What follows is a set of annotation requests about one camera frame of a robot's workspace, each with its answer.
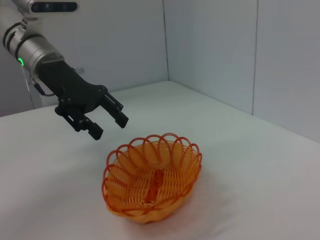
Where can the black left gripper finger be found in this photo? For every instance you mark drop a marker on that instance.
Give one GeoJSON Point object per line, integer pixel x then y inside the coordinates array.
{"type": "Point", "coordinates": [116, 112]}
{"type": "Point", "coordinates": [92, 130]}

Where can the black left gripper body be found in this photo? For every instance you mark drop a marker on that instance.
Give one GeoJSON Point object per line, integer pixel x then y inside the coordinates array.
{"type": "Point", "coordinates": [70, 85]}

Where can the orange woven plastic basket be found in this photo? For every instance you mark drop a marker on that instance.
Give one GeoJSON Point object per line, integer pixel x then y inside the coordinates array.
{"type": "Point", "coordinates": [175, 175]}

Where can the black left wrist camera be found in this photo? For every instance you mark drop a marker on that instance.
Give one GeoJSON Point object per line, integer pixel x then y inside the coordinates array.
{"type": "Point", "coordinates": [53, 7]}

